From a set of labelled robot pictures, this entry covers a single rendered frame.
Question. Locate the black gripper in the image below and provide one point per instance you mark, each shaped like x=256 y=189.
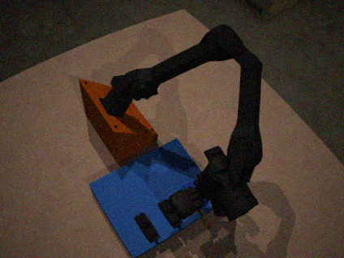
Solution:
x=188 y=201

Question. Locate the blue flat panel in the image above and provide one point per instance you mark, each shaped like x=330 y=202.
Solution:
x=135 y=197

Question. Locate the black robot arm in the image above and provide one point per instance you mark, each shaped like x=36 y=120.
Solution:
x=230 y=172

